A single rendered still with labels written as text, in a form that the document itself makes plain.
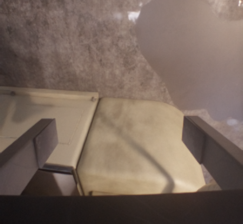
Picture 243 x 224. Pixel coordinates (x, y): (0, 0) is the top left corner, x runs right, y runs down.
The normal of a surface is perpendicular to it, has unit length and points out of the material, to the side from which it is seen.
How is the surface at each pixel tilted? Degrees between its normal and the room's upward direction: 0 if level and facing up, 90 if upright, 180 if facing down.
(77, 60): 0
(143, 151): 90
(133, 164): 90
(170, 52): 0
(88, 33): 0
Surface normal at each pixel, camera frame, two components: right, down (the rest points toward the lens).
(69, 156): 0.00, -0.78
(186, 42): -0.11, 0.62
